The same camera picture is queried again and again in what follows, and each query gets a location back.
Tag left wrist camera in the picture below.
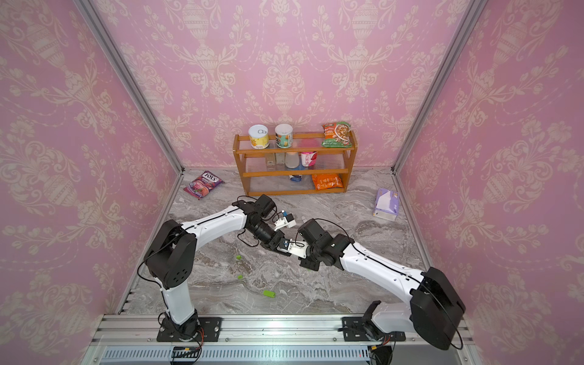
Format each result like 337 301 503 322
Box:
255 195 297 231

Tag pink candy bag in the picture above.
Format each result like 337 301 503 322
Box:
183 170 224 200

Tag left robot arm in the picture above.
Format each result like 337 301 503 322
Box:
143 201 290 342

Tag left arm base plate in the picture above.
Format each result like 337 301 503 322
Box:
157 316 223 344

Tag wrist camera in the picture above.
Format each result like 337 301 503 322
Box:
288 218 333 260
255 195 297 231

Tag white bottle on shelf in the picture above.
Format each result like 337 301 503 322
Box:
285 152 301 170

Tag pink white cup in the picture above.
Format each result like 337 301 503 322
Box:
300 151 317 168

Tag green white can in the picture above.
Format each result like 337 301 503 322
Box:
275 123 294 148

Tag aluminium front rail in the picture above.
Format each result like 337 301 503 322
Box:
91 313 427 346

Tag yellow white can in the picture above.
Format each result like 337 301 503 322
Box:
249 125 270 150

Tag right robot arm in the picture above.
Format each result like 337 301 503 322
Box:
288 234 466 351

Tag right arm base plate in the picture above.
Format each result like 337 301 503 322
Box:
338 316 406 345

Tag wooden shelf rack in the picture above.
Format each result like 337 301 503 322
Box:
233 131 358 196

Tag purple tissue pack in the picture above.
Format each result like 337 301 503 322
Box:
373 188 400 221

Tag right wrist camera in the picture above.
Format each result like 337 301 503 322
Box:
288 218 333 260

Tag green red snack bag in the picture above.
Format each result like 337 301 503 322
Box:
322 121 353 148

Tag orange chips bag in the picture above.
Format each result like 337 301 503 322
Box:
312 173 344 191

